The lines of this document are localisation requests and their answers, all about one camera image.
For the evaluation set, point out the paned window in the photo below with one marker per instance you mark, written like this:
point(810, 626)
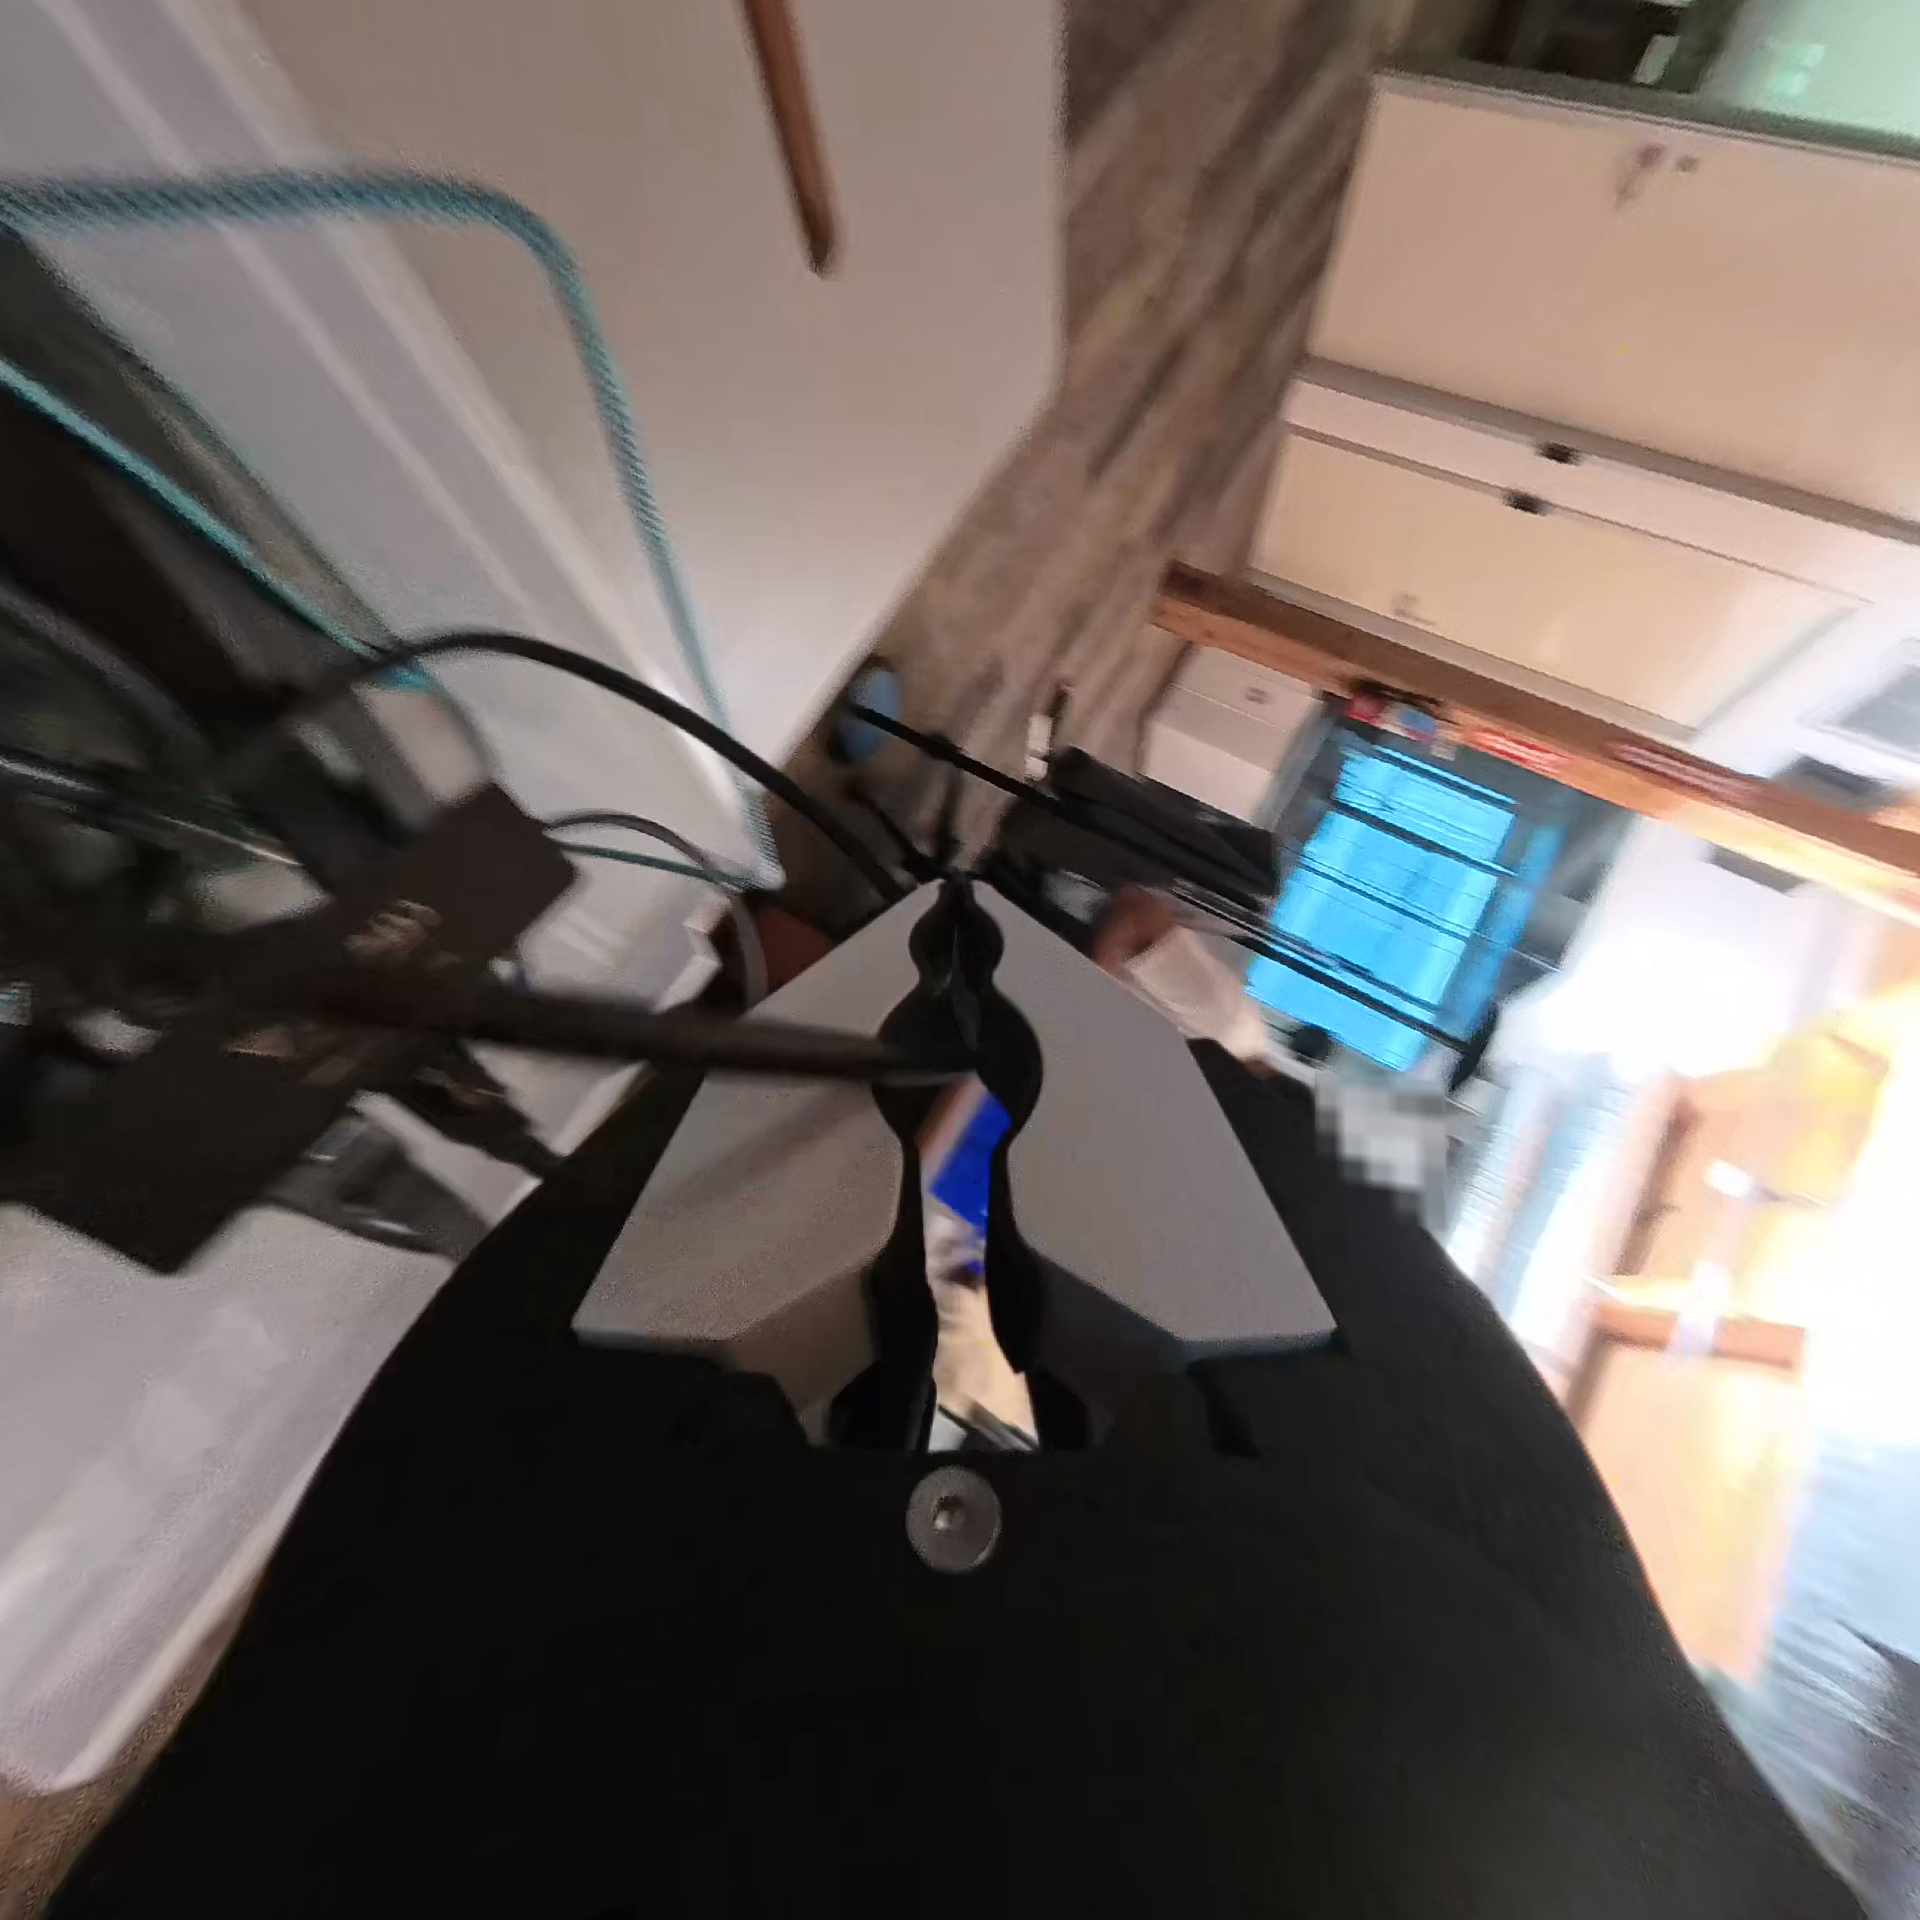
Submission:
point(1394, 900)

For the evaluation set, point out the dark hanging jacket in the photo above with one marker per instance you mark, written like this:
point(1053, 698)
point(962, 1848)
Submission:
point(1171, 841)

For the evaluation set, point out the fire extinguisher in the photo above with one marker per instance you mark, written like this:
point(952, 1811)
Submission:
point(1394, 712)

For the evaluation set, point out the beige door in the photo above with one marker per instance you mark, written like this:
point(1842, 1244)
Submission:
point(1501, 570)
point(1621, 269)

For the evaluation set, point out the black usb hub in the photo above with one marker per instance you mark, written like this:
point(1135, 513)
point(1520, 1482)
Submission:
point(464, 886)

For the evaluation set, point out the wooden post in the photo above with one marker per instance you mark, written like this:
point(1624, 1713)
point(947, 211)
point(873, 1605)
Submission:
point(1273, 621)

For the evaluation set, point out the wall vent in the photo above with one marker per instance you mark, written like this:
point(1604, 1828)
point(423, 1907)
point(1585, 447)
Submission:
point(1876, 706)

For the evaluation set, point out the white cabinet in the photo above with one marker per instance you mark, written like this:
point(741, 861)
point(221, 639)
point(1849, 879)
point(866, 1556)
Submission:
point(1228, 735)

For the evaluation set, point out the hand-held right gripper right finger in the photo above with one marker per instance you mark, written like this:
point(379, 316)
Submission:
point(1171, 1198)

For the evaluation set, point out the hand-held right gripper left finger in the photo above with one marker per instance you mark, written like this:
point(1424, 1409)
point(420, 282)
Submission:
point(747, 1198)

